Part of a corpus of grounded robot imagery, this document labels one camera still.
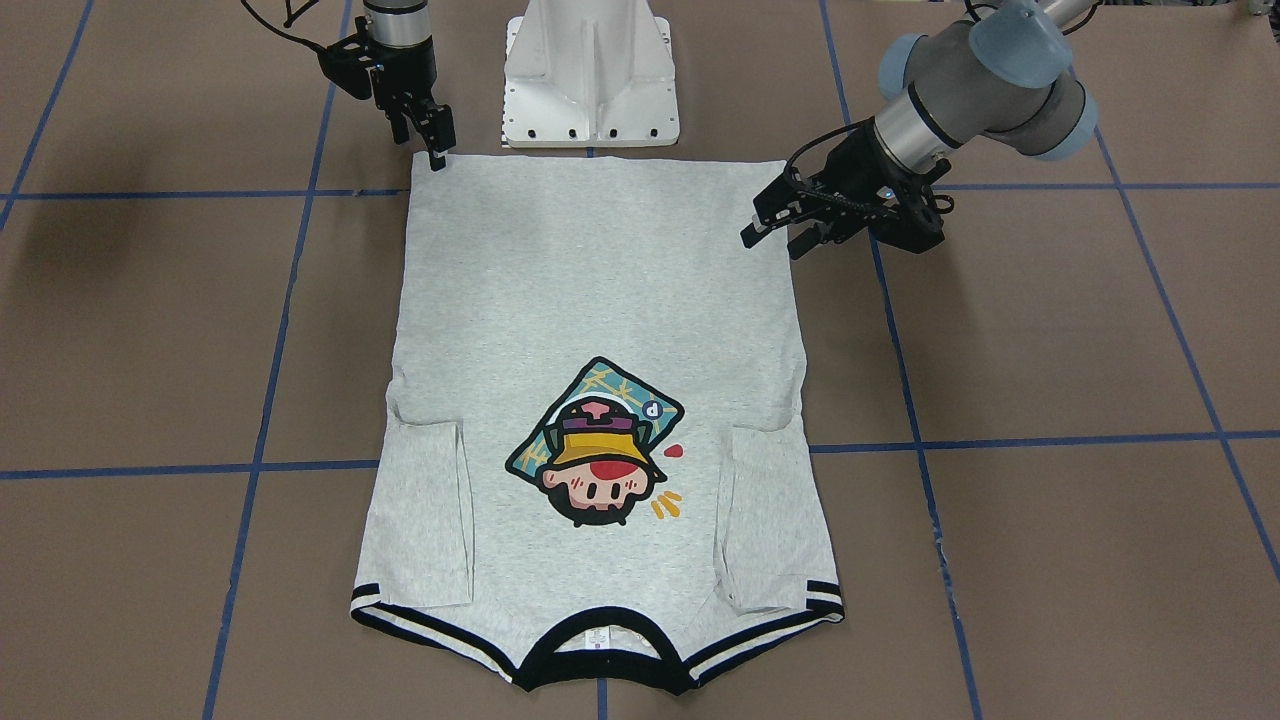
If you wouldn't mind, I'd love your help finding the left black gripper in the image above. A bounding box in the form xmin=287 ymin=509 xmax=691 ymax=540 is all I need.
xmin=740 ymin=122 xmax=951 ymax=255

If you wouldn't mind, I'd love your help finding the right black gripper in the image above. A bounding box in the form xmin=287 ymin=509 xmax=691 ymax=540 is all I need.
xmin=317 ymin=35 xmax=456 ymax=172

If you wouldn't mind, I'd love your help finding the grey cartoon print t-shirt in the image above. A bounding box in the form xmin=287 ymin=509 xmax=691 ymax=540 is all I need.
xmin=349 ymin=155 xmax=845 ymax=694

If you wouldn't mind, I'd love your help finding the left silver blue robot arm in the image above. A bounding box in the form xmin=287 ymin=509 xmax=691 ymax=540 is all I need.
xmin=741 ymin=1 xmax=1098 ymax=259

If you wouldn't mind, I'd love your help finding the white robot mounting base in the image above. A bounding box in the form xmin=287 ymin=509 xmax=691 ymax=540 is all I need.
xmin=500 ymin=1 xmax=681 ymax=149

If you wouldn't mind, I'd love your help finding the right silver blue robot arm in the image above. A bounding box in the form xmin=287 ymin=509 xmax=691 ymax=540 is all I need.
xmin=317 ymin=1 xmax=456 ymax=170

